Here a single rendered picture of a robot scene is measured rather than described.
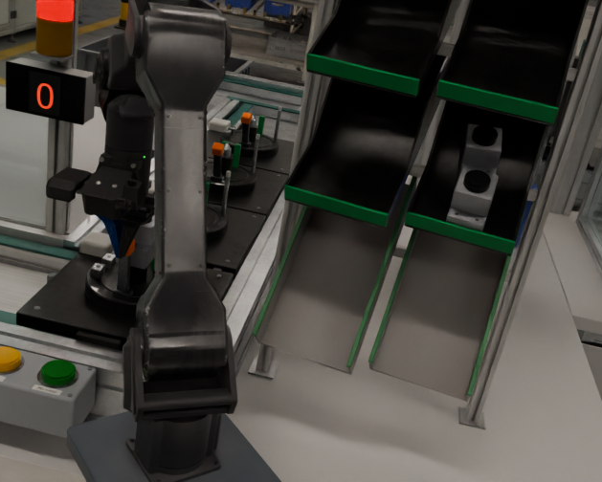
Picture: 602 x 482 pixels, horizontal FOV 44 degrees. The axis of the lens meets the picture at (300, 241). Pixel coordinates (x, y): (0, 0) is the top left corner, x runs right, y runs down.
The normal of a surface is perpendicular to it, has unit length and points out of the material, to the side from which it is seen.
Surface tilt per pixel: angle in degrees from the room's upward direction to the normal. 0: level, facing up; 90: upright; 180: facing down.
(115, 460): 0
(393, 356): 45
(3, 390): 90
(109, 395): 90
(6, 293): 0
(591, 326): 90
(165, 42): 72
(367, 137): 25
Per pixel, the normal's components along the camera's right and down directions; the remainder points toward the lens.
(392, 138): 0.01, -0.66
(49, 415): -0.16, 0.40
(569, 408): 0.17, -0.89
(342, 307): -0.11, -0.39
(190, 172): 0.37, -0.02
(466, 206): -0.36, 0.69
